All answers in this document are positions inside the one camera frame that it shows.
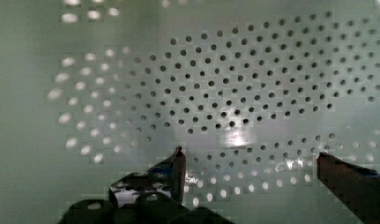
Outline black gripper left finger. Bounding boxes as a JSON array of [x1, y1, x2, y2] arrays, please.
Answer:
[[108, 146, 186, 205]]

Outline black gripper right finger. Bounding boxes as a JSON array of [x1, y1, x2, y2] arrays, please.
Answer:
[[317, 152, 380, 224]]

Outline green plastic strainer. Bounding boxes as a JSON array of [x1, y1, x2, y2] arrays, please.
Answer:
[[0, 0, 380, 224]]

